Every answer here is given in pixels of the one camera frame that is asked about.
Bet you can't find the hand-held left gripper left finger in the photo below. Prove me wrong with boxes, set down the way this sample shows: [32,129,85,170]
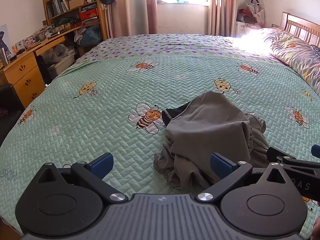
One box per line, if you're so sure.
[35,152,128,204]

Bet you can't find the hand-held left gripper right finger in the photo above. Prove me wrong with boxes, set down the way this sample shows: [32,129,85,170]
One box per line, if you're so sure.
[195,152,288,204]

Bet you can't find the grey pants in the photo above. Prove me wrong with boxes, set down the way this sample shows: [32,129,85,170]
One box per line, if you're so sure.
[153,91,270,191]

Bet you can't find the green bee-print quilt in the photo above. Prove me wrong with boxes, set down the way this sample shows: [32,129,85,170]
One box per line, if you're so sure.
[0,34,320,238]

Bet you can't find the dark patterned pillow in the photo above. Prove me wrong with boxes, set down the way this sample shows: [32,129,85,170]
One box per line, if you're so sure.
[309,44,320,61]

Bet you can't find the plastic storage bin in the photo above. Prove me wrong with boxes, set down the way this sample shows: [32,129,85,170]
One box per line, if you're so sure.
[47,55,76,79]

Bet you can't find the floral pillow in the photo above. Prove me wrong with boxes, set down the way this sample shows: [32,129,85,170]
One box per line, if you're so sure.
[260,27,320,96]

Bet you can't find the black sofa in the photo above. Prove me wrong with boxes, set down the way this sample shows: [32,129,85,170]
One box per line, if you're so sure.
[0,84,25,146]

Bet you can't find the wooden desk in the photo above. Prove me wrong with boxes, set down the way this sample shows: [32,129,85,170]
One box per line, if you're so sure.
[0,26,83,108]

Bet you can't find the clear plastic bag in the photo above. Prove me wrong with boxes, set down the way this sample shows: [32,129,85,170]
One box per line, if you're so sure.
[42,44,75,65]

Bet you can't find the wooden headboard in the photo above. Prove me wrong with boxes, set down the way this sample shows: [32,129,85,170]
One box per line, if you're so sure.
[279,12,320,47]

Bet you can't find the white cabinet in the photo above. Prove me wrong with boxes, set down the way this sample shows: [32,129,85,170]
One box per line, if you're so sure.
[235,21,258,38]

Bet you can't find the blue cloth bundle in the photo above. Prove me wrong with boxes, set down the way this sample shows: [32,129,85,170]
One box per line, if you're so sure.
[80,25,103,46]

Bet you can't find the pile of bags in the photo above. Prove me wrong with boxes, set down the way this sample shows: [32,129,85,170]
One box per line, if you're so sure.
[236,0,266,27]

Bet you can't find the metal thermos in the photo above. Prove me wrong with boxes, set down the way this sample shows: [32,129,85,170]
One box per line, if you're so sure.
[0,47,9,66]

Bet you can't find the red box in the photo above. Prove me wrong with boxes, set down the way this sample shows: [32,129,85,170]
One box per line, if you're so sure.
[80,8,99,22]

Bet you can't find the wooden bookshelf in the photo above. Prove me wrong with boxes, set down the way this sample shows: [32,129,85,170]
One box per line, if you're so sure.
[41,0,108,47]

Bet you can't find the cardboard box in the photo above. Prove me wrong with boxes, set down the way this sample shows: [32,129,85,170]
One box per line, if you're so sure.
[69,0,87,9]

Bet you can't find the wall poster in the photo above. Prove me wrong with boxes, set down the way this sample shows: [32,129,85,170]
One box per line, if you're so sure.
[0,24,14,58]

